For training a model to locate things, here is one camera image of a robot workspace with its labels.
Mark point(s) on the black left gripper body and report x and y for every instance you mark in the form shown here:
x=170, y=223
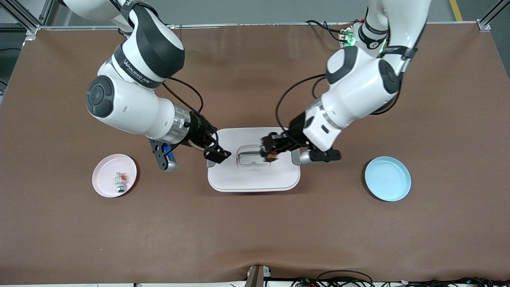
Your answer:
x=294, y=134

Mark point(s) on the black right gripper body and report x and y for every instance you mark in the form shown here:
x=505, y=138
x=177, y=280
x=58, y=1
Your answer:
x=199, y=130

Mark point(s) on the orange black switch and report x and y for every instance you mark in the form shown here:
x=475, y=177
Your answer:
x=272, y=157

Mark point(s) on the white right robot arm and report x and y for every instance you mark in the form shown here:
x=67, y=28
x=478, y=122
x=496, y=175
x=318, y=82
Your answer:
x=131, y=107

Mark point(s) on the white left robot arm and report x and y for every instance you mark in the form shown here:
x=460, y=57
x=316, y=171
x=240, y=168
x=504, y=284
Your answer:
x=358, y=87

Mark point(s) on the white lidded storage box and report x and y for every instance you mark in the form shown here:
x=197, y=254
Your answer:
x=255, y=177

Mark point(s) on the brown table cover cloth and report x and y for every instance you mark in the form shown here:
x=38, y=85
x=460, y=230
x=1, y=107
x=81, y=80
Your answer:
x=255, y=231

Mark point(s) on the light blue round plate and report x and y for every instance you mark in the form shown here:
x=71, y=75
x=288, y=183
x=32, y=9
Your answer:
x=388, y=179

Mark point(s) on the pink round plate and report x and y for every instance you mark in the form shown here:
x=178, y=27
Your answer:
x=107, y=175

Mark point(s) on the white switch green button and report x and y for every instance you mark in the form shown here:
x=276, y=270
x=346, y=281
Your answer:
x=119, y=181

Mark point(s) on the aluminium frame profile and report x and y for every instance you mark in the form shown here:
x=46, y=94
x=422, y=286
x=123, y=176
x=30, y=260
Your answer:
x=34, y=28
x=484, y=24

